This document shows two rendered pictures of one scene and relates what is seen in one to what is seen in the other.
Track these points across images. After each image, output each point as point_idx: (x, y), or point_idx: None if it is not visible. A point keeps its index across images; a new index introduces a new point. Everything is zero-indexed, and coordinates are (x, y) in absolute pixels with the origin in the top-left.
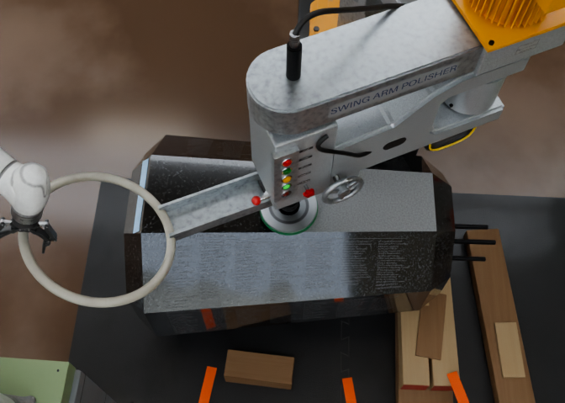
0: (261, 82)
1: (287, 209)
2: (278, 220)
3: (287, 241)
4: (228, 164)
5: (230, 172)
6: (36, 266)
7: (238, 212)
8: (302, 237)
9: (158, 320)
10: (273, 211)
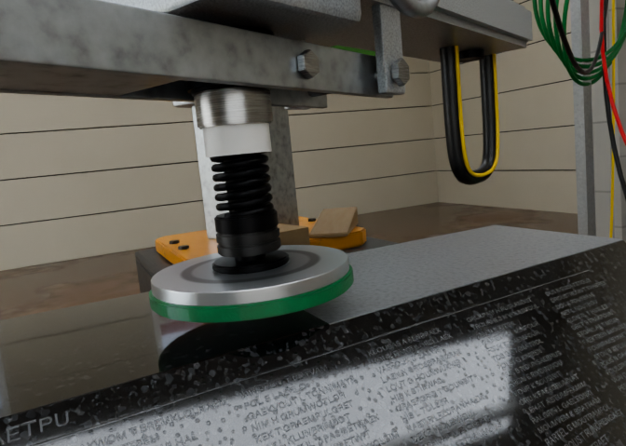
0: None
1: (255, 234)
2: (239, 281)
3: (304, 372)
4: (18, 320)
5: (28, 325)
6: None
7: None
8: (345, 342)
9: None
10: (209, 278)
